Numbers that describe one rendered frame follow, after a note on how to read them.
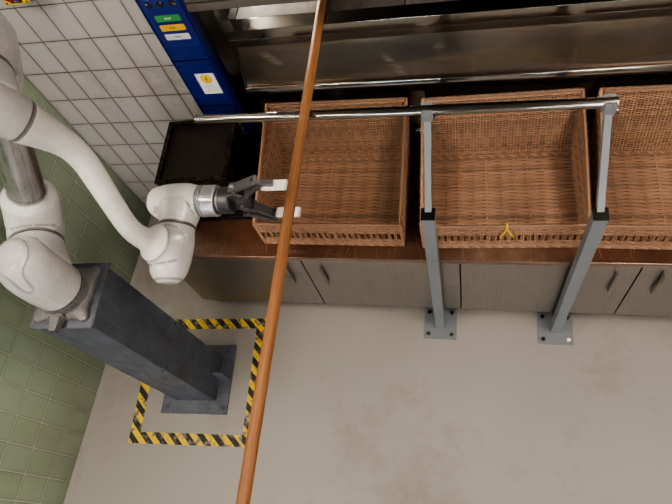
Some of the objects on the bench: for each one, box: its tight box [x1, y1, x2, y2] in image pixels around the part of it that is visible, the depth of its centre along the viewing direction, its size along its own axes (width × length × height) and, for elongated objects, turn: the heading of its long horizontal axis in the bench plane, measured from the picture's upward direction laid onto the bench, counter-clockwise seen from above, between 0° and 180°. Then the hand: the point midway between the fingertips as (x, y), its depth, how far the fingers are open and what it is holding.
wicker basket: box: [251, 97, 412, 246], centre depth 214 cm, size 49×56×28 cm
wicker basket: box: [418, 87, 593, 248], centre depth 199 cm, size 49×56×28 cm
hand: (290, 199), depth 154 cm, fingers open, 13 cm apart
